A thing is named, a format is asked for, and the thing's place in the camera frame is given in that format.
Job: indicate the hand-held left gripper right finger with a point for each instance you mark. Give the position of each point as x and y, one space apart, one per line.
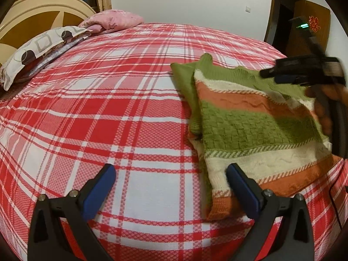
242 187

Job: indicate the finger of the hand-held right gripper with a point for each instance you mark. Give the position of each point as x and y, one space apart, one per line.
285 79
293 65

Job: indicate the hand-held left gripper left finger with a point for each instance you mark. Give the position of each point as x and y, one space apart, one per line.
101 185

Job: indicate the green striped knit sweater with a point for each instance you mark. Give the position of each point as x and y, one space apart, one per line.
244 119

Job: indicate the person's right hand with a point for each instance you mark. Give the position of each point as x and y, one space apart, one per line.
323 114

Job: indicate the brown wooden door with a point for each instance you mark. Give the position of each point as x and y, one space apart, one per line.
296 40

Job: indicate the red paper door decoration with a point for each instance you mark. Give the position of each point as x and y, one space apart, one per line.
314 24

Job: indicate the red plaid bed sheet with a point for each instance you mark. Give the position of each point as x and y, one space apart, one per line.
95 114

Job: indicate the grey striped pillow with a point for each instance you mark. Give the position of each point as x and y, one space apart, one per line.
62 51

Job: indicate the grey circle patterned pillow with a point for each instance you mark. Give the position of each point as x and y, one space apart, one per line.
40 46

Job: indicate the pink pillow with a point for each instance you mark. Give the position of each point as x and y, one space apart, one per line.
114 21

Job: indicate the cream and brown headboard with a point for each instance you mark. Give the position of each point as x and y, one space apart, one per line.
40 8

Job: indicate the dark wooden door frame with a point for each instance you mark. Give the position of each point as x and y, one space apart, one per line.
274 19

